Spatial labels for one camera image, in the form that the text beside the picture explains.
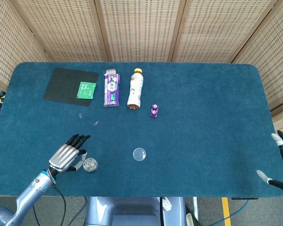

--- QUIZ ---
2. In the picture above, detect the woven bamboo folding screen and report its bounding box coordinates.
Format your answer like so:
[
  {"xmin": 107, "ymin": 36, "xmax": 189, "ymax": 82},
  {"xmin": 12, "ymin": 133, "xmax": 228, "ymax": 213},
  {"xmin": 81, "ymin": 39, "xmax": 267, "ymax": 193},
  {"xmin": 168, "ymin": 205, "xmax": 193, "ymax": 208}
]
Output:
[{"xmin": 0, "ymin": 0, "xmax": 283, "ymax": 134}]

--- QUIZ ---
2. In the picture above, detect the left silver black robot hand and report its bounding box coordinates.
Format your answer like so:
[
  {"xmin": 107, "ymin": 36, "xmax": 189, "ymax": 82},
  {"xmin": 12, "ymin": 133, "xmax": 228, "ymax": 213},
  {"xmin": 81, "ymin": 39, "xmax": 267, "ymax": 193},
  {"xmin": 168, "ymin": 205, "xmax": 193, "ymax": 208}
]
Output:
[{"xmin": 48, "ymin": 134, "xmax": 92, "ymax": 174}]

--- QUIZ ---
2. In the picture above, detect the purple carton box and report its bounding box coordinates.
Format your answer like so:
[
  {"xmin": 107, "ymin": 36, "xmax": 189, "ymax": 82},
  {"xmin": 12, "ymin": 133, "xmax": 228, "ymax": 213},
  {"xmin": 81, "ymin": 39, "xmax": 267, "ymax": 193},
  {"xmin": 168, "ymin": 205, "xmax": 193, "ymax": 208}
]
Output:
[{"xmin": 103, "ymin": 69, "xmax": 121, "ymax": 108}]

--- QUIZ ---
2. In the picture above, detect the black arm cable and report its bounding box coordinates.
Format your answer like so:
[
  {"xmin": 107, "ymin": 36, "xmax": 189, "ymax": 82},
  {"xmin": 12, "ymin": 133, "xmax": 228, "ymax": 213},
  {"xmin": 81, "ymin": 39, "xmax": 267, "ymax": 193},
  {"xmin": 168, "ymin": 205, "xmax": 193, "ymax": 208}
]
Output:
[{"xmin": 51, "ymin": 185, "xmax": 67, "ymax": 226}]

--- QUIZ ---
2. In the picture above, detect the black mouse pad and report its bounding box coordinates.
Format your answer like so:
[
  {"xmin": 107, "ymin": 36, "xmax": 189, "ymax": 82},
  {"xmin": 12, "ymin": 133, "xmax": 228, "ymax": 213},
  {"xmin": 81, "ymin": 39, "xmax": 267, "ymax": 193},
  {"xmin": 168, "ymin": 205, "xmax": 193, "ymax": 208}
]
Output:
[{"xmin": 42, "ymin": 67, "xmax": 100, "ymax": 107}]

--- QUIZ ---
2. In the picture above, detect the green paper packet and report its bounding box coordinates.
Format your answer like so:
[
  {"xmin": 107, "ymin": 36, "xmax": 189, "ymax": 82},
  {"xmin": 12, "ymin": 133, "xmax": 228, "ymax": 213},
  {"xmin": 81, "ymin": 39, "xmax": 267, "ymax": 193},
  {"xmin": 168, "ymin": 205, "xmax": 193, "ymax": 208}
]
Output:
[{"xmin": 76, "ymin": 81, "xmax": 97, "ymax": 100}]

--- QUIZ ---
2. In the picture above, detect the white bottle with yellow cap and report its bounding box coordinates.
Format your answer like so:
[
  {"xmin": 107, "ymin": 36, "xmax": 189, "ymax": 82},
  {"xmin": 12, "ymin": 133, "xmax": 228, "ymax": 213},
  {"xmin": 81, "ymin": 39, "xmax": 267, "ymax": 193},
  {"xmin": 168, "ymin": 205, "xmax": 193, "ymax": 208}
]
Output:
[{"xmin": 126, "ymin": 68, "xmax": 144, "ymax": 110}]

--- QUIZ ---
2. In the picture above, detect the purple toy brick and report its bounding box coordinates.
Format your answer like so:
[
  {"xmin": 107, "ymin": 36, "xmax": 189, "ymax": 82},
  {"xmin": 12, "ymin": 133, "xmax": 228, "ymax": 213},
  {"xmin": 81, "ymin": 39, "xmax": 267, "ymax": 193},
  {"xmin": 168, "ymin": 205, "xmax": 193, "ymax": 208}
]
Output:
[{"xmin": 150, "ymin": 104, "xmax": 160, "ymax": 118}]

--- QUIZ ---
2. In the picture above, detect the clear jar of paper clips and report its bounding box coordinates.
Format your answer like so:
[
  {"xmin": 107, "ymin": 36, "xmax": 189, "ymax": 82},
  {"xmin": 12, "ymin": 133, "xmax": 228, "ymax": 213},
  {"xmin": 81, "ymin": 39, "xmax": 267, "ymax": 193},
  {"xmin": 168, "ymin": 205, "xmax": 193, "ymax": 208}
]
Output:
[{"xmin": 82, "ymin": 157, "xmax": 99, "ymax": 173}]

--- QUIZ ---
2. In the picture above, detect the blue floor cable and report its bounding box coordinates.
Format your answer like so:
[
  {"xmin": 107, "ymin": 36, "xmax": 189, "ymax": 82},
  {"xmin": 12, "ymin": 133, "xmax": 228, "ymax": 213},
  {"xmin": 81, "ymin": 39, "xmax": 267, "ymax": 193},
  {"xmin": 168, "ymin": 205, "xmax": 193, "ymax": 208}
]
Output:
[
  {"xmin": 223, "ymin": 200, "xmax": 250, "ymax": 226},
  {"xmin": 70, "ymin": 197, "xmax": 88, "ymax": 226}
]

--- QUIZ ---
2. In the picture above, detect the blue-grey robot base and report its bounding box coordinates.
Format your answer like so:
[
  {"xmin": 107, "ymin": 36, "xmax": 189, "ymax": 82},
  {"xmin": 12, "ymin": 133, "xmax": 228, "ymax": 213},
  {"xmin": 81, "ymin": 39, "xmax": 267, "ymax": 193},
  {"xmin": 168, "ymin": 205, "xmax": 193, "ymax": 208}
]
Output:
[{"xmin": 84, "ymin": 196, "xmax": 187, "ymax": 226}]

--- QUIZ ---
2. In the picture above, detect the clear round plastic lid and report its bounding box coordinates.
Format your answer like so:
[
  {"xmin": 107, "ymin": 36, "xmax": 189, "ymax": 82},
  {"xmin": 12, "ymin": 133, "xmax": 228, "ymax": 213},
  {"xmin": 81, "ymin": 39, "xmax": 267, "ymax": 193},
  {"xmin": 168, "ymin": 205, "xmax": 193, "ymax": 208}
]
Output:
[{"xmin": 133, "ymin": 147, "xmax": 147, "ymax": 162}]

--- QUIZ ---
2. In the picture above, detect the white table leg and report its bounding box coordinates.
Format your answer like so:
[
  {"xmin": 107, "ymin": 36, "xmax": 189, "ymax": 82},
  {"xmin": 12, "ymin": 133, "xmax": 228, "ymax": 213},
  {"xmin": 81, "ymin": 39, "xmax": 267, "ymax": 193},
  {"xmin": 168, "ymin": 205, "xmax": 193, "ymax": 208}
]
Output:
[{"xmin": 185, "ymin": 197, "xmax": 199, "ymax": 226}]

